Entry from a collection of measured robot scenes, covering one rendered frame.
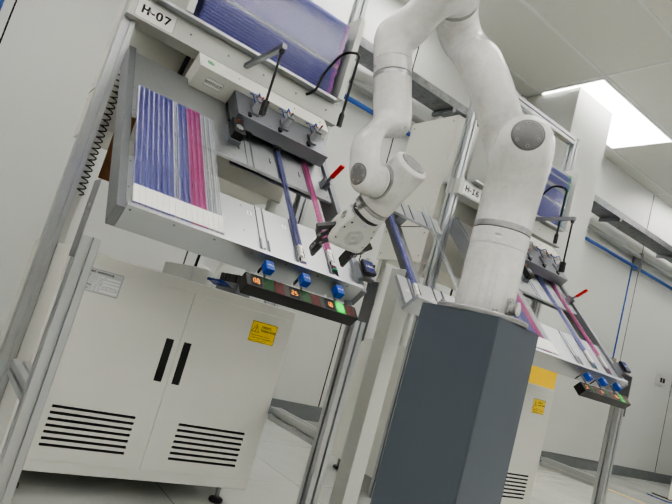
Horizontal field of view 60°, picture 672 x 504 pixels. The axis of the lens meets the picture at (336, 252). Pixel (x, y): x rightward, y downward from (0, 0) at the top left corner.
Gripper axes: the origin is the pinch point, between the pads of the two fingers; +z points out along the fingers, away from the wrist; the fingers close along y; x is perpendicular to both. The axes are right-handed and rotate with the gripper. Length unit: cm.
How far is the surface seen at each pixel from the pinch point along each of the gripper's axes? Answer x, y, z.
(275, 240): 11.4, -7.0, 10.2
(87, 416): -12, -32, 67
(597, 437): 111, 508, 177
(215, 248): 2.3, -24.3, 11.7
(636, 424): 128, 580, 161
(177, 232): 2.3, -34.3, 10.9
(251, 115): 57, -13, 3
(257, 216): 18.5, -11.5, 10.2
